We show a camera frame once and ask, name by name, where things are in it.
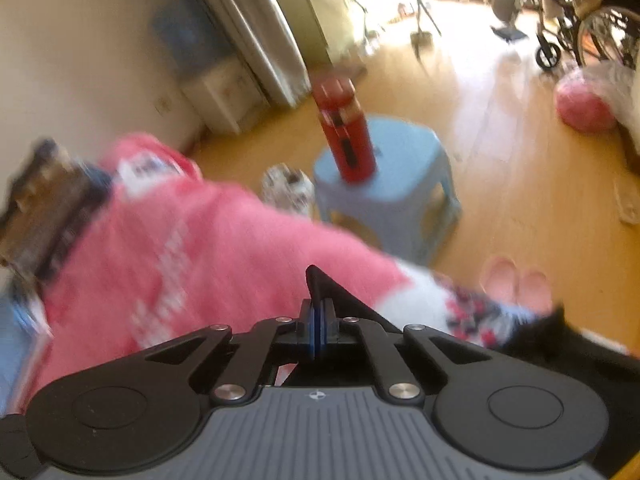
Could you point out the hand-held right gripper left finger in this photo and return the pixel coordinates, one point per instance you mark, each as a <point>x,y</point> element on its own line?
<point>312,330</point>

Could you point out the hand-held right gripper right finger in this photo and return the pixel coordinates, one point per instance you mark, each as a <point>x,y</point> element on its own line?
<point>327,327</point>

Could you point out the black t-shirt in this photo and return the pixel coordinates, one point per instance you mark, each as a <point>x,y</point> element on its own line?
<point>340,300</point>

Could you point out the pink floral blanket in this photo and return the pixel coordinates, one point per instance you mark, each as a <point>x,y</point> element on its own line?
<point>200,260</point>

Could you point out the light blue plastic stool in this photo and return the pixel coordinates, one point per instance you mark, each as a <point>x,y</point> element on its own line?
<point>400,195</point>

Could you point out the pink slipper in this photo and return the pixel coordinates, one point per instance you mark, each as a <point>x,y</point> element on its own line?
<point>534,290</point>
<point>500,280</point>

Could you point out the red water bottle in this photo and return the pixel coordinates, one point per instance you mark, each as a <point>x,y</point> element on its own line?
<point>345,135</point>

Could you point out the water dispenser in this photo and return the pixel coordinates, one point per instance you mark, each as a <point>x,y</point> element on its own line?
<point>210,75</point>

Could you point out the beige curtain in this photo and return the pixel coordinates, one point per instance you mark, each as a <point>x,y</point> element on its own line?
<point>250,25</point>

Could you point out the plastic bag with pink cloth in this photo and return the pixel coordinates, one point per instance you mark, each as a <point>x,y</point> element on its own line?
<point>585,105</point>

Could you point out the wheelchair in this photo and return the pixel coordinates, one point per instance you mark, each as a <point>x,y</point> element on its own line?
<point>555,35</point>

